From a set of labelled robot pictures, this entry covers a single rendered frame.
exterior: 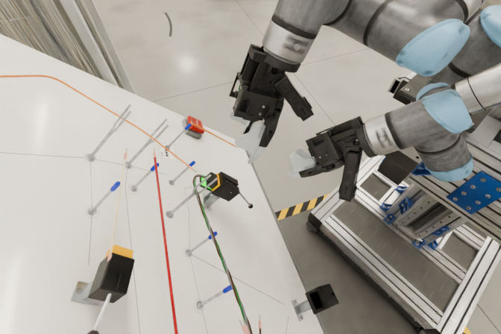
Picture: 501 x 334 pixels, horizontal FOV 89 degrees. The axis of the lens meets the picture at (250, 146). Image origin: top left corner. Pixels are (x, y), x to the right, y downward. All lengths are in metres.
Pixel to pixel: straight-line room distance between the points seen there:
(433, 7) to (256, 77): 0.25
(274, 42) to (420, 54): 0.20
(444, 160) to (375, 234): 1.18
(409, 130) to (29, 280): 0.59
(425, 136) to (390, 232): 1.27
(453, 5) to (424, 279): 1.48
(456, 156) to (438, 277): 1.26
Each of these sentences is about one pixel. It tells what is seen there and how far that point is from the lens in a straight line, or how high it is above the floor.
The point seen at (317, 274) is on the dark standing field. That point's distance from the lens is 1.76.
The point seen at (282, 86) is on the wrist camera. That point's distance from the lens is 0.45.
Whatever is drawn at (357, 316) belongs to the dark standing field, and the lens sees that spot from 1.79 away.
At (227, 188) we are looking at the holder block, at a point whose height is 1.16.
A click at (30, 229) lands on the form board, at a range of 0.46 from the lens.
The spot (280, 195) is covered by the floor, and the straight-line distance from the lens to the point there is 1.90.
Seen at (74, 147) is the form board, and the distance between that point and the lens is 0.57.
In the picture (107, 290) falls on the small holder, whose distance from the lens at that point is 0.38.
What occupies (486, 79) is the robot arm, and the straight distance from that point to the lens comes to 0.66.
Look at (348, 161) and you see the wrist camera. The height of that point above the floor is 1.25.
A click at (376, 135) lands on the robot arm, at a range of 0.53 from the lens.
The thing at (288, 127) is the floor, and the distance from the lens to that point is 2.29.
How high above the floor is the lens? 1.69
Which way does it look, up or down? 53 degrees down
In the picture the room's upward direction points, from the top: straight up
